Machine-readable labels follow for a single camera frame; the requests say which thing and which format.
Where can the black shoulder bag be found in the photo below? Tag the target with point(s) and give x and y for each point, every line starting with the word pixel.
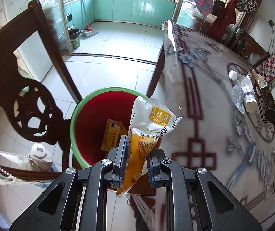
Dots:
pixel 219 3

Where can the yellow tea carton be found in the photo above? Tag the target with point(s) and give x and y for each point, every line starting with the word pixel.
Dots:
pixel 123 128

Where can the dark carved wooden chair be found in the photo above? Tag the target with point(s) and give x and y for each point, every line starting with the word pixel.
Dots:
pixel 24 96

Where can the dark red hanging apron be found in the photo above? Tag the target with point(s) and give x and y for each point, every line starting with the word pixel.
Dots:
pixel 224 21

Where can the dark kitchen waste bin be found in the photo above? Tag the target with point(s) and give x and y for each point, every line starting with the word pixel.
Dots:
pixel 75 38

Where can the clear plastic water bottle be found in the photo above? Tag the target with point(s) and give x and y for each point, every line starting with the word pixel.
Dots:
pixel 244 90

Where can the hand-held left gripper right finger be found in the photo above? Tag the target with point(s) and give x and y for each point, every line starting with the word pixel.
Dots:
pixel 151 169

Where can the dark brown cigarette box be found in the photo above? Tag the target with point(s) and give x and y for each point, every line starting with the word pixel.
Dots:
pixel 263 98

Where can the yellow white tissue packet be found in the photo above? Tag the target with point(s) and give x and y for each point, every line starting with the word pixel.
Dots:
pixel 108 136

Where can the black white patterned bag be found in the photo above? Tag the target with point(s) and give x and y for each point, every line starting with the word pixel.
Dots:
pixel 246 1

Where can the white refrigerator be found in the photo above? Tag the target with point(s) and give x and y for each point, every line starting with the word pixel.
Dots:
pixel 7 28

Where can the white dustpan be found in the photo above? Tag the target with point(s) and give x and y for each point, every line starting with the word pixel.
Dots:
pixel 90 32

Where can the red checkered seat cushion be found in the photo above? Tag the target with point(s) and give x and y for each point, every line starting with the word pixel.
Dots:
pixel 272 65

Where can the black power adapter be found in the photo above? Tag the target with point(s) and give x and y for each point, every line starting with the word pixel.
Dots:
pixel 271 22

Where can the brown wooden chair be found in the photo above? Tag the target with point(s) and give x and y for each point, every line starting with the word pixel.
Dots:
pixel 250 44

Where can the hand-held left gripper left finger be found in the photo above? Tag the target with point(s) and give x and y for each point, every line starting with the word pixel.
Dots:
pixel 123 155

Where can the teal kitchen cabinets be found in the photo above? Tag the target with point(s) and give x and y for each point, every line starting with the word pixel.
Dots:
pixel 118 8

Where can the orange white snack wrapper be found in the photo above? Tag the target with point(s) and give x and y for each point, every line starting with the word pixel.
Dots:
pixel 147 130

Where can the red bucket with green rim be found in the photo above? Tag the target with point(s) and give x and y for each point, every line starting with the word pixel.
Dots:
pixel 91 125

